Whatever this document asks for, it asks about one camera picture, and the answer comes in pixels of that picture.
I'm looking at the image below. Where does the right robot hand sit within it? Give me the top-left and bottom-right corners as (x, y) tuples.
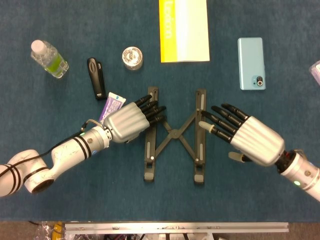
(198, 102), (286, 168)

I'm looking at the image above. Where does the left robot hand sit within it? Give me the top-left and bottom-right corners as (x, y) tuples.
(102, 93), (167, 145)

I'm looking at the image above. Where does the black folding laptop stand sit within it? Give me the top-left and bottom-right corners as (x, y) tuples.
(143, 86), (208, 185)

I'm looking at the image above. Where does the purple white toothpaste tube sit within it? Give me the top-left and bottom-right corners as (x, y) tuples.
(98, 91), (127, 123)

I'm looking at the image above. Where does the black stapler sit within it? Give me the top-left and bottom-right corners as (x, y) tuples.
(86, 57), (108, 102)

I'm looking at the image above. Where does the light blue smartphone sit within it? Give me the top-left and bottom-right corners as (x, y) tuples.
(237, 37), (267, 91)

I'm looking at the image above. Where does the pink object at edge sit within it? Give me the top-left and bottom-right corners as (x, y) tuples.
(308, 59), (320, 87)

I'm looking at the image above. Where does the clear bottle green label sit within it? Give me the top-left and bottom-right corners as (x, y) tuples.
(30, 39), (70, 79)

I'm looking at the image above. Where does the yellow white book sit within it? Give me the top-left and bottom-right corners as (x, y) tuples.
(158, 0), (211, 64)

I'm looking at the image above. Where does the clear plastic bag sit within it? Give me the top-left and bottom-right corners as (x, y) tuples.
(33, 221), (57, 240)

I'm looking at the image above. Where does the aluminium frame rail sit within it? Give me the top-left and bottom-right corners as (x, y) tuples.
(64, 221), (290, 236)

